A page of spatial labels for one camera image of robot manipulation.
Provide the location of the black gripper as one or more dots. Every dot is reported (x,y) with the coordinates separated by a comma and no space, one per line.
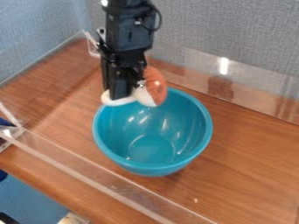
(125,40)

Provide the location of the white brown toy mushroom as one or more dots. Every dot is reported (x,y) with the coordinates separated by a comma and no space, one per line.
(150,95)

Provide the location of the blue plastic bowl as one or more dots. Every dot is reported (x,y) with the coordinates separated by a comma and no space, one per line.
(154,141)

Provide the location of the clear acrylic back barrier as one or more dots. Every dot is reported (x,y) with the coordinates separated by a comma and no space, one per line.
(250,86)

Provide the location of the clear acrylic front barrier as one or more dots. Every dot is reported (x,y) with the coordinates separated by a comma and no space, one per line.
(90,173)

